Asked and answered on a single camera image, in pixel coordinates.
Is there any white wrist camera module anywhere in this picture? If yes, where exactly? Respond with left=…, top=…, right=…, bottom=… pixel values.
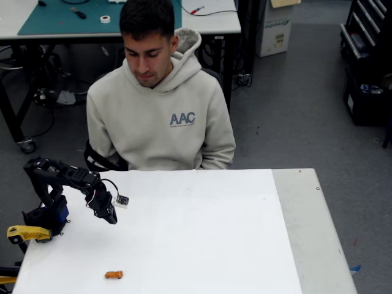
left=111, top=194, right=130, bottom=209

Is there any white cardboard box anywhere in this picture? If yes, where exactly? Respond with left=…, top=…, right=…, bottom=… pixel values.
left=256, top=0, right=303, bottom=58

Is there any grey caster wheel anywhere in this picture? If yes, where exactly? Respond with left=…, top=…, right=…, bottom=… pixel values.
left=17, top=137, right=37, bottom=154

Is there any black utility knife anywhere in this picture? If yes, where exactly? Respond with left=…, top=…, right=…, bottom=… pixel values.
left=69, top=6, right=87, bottom=19

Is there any black storage bin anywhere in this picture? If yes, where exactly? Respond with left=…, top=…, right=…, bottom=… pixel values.
left=342, top=66, right=392, bottom=127

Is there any yellow table clamp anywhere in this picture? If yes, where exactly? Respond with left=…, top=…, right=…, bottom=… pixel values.
left=6, top=225, right=52, bottom=245
left=0, top=266, right=21, bottom=285

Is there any black cable with red tips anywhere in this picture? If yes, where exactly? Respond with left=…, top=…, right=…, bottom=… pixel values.
left=181, top=5, right=238, bottom=17

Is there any man in beige hoodie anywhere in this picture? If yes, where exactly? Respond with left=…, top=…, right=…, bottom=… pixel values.
left=86, top=0, right=236, bottom=172

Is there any black drawer cabinet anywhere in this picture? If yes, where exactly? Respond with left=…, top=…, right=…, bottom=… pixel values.
left=339, top=0, right=392, bottom=61

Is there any beige paper folder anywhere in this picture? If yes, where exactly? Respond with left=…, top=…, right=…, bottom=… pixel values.
left=271, top=0, right=303, bottom=9

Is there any green cutting mat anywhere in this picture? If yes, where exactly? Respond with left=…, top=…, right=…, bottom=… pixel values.
left=17, top=0, right=183, bottom=36

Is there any large white paper sheet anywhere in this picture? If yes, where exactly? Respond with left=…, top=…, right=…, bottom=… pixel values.
left=11, top=168, right=304, bottom=294

